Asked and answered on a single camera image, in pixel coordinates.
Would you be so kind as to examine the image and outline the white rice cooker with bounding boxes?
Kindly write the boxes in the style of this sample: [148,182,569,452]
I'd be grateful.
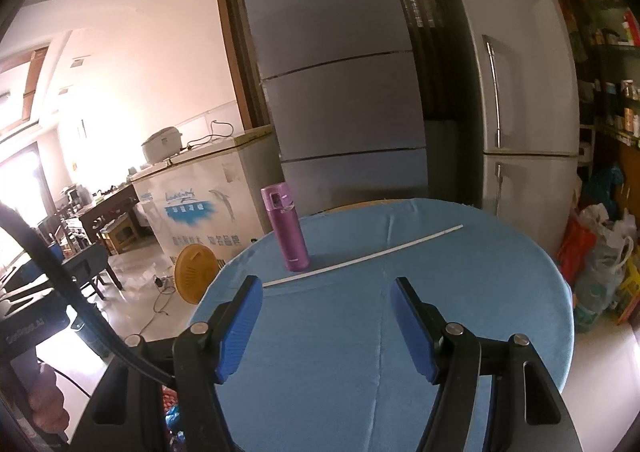
[141,126,182,165]

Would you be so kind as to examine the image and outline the yellow round stool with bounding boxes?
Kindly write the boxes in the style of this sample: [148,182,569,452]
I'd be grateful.
[174,244,220,305]

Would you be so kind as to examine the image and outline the dark wooden table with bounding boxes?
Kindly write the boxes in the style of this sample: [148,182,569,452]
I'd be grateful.
[77,183,141,255]

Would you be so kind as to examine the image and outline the person's hand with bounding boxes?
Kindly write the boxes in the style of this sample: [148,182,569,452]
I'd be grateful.
[28,363,70,434]

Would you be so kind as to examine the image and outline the white chest freezer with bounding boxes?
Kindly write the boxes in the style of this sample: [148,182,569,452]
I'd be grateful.
[132,125,283,264]

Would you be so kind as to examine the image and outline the silver two-door refrigerator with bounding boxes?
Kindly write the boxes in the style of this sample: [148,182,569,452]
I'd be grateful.
[461,0,579,255]

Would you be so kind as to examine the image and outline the grey multi-door refrigerator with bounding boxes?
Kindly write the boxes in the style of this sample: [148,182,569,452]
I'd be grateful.
[244,0,427,215]

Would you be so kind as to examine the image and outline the white plastic bags pile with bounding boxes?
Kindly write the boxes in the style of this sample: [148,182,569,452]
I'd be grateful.
[574,203,637,333]

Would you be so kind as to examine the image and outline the white thin stick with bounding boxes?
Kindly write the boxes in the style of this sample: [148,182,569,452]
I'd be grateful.
[264,224,464,289]

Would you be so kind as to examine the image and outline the blue tablecloth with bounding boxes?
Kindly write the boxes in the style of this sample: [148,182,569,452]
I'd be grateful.
[193,199,574,451]

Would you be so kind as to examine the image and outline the red shopping bag on floor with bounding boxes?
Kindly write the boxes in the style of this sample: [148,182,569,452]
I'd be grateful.
[555,213,597,287]

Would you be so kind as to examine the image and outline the purple thermos bottle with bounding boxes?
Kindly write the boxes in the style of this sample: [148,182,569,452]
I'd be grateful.
[260,183,310,271]

